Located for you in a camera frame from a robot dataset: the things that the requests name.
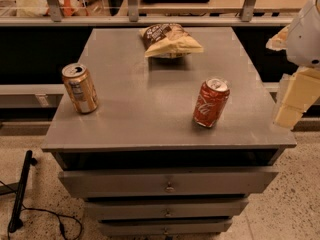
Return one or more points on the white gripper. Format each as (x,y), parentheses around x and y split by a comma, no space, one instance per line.
(305,39)

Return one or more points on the red coke can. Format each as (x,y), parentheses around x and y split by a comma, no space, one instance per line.
(212,98)

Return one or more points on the gold soda can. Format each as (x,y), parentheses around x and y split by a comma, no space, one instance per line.
(79,85)

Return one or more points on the brown yellow chip bag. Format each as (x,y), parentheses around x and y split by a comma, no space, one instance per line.
(168,41)

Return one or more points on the grey drawer cabinet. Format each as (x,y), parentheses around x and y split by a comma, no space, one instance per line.
(145,115)

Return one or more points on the top grey drawer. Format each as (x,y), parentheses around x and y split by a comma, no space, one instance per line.
(167,181)

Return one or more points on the grey drawer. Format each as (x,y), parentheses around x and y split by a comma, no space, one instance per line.
(164,208)
(165,227)
(167,181)

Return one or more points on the bottom grey drawer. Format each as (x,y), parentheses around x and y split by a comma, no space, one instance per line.
(165,227)

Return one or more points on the middle grey drawer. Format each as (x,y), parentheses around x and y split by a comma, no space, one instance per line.
(164,208)

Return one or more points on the grey metal railing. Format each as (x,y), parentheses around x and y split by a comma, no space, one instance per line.
(140,13)

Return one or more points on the black stand leg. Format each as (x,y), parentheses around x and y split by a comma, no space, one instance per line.
(15,221)

